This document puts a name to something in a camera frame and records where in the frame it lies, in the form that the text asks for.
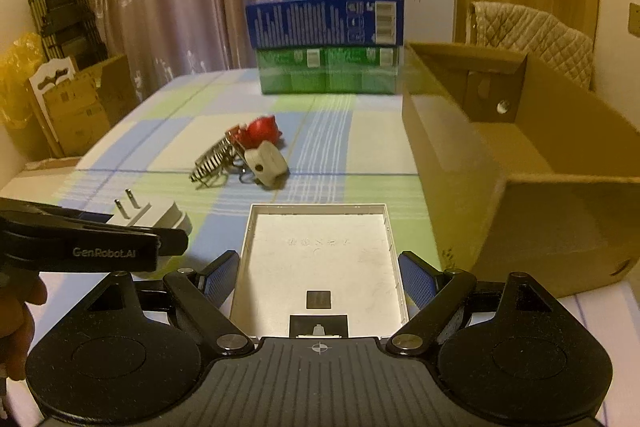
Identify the metal spring clip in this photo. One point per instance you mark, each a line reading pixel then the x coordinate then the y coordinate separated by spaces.
pixel 210 162

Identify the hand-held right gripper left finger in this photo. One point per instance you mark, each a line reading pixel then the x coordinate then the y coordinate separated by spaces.
pixel 222 279

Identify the beige quilted chair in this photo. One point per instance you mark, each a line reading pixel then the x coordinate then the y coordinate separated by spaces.
pixel 540 37

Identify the wrapped green box pack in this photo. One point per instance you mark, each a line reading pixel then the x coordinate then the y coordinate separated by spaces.
pixel 300 74

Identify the blue printed box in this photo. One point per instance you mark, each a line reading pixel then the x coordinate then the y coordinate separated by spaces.
pixel 300 24

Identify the white carved chair back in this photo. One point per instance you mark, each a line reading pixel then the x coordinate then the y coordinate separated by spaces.
pixel 47 79

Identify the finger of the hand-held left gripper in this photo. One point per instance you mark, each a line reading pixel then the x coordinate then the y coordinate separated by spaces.
pixel 50 213
pixel 172 242

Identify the person's left hand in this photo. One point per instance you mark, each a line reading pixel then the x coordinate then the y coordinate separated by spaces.
pixel 15 322

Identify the white rounded plastic case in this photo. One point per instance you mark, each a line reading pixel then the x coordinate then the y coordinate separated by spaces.
pixel 267 164

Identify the black folding hand cart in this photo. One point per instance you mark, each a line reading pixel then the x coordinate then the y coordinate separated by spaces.
pixel 65 17

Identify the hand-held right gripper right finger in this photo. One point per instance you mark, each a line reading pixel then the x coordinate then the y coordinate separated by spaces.
pixel 415 279

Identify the white plastic tray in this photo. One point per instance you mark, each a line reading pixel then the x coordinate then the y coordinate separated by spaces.
pixel 320 257

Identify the cardboard box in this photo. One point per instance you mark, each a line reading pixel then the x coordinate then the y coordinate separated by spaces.
pixel 550 232

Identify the red toy figure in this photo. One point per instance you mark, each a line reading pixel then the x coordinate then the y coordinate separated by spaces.
pixel 260 129

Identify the printed cardboard carton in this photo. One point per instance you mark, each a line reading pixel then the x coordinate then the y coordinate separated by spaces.
pixel 90 117

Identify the white power adapter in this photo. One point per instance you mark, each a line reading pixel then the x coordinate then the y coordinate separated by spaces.
pixel 165 214

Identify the yellow plastic bag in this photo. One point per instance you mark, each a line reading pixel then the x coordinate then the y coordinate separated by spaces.
pixel 15 77

